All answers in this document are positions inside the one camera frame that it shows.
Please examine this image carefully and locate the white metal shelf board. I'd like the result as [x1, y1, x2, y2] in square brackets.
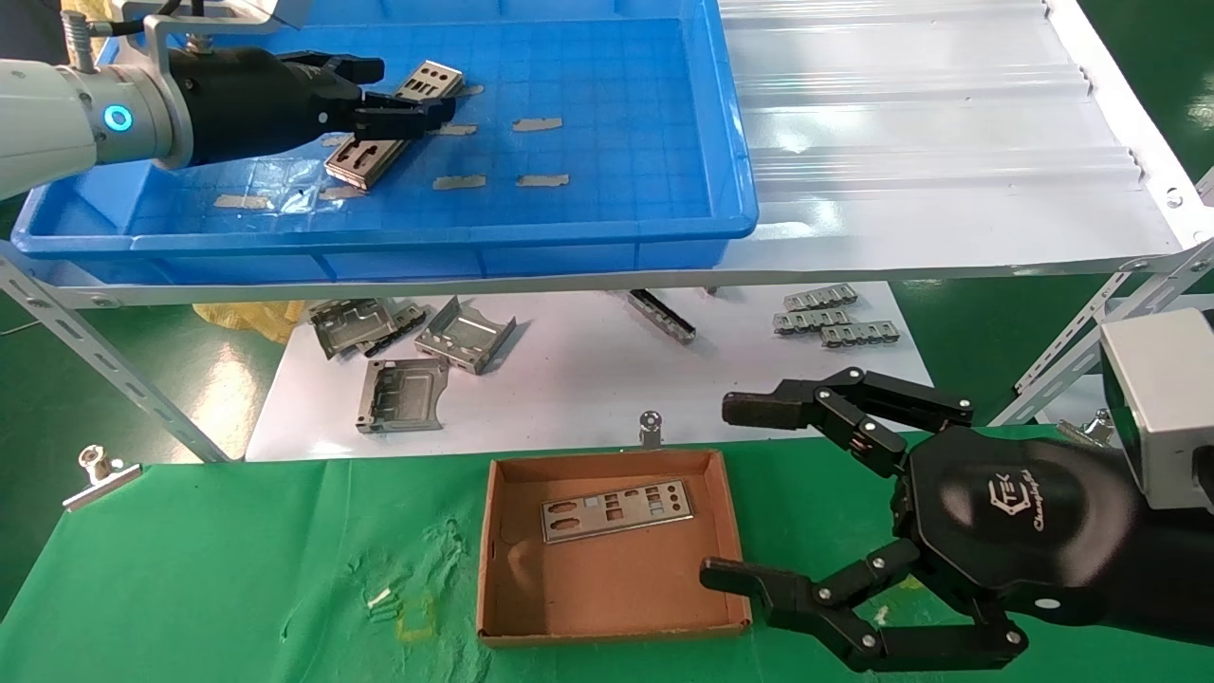
[0, 0, 1214, 309]

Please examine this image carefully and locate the silver perforated metal plate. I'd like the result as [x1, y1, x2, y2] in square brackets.
[540, 479, 694, 545]
[323, 59, 467, 192]

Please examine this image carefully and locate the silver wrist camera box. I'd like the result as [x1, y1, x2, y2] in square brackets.
[1098, 307, 1214, 514]
[106, 0, 310, 53]

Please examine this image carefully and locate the blue plastic tray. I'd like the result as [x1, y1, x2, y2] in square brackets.
[11, 0, 760, 286]

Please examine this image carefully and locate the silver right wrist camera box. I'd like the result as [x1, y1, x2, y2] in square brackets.
[1098, 307, 1214, 514]

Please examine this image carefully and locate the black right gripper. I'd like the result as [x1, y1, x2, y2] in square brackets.
[700, 367, 1214, 674]

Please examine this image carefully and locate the flat rectangular metal frame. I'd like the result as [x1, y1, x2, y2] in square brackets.
[355, 357, 451, 436]

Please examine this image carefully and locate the grey stamped metal bracket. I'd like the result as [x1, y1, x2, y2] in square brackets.
[308, 297, 401, 360]

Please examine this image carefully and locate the slotted steel shelf leg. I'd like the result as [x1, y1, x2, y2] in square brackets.
[0, 249, 233, 466]
[986, 237, 1214, 428]

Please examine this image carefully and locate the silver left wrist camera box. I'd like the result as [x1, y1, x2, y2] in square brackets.
[106, 0, 310, 53]

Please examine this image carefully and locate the yellow plastic bag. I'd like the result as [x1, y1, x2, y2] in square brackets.
[193, 301, 310, 344]

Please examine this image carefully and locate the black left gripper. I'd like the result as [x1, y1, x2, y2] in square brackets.
[174, 46, 458, 172]

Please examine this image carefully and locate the folded U-shaped metal bracket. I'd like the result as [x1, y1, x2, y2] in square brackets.
[414, 295, 519, 377]

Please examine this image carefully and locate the green table cloth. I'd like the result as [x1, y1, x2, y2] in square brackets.
[0, 427, 1214, 683]

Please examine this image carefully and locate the brown cardboard box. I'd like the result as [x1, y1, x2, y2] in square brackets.
[476, 449, 753, 649]

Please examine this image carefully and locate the narrow metal rail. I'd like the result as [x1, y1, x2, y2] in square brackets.
[624, 288, 699, 345]

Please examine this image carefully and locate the small notched metal strip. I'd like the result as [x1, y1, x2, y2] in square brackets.
[819, 321, 902, 350]
[782, 284, 860, 313]
[772, 307, 853, 336]

